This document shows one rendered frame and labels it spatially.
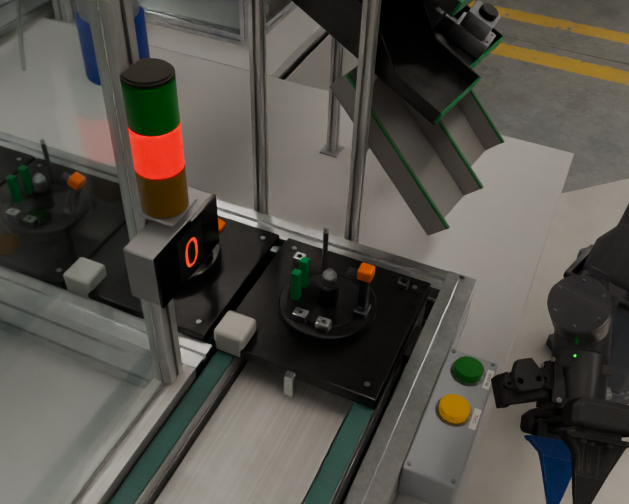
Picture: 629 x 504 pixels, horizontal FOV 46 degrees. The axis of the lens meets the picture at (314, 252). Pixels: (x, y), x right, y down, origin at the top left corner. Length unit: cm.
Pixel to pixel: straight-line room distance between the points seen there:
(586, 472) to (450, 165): 64
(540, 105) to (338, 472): 285
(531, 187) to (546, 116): 199
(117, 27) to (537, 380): 52
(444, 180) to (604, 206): 42
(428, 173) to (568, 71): 277
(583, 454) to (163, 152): 49
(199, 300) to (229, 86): 81
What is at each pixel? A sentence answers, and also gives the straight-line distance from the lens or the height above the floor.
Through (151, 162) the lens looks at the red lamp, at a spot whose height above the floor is 133.
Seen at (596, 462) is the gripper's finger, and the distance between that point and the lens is 76.
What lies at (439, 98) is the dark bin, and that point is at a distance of 111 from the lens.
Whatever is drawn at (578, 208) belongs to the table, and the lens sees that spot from 153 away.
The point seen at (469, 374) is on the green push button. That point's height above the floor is 97.
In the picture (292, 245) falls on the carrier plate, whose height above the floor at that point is 97.
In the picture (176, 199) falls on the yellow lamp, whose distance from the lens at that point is 76.
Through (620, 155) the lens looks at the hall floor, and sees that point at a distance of 339.
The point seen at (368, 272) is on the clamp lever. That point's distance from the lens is 98.
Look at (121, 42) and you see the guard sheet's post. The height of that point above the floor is 144.
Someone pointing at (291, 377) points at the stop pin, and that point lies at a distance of 99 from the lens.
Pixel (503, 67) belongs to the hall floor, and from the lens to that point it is 387.
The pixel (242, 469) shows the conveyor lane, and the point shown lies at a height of 92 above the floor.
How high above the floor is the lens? 175
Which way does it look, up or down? 42 degrees down
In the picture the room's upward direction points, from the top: 2 degrees clockwise
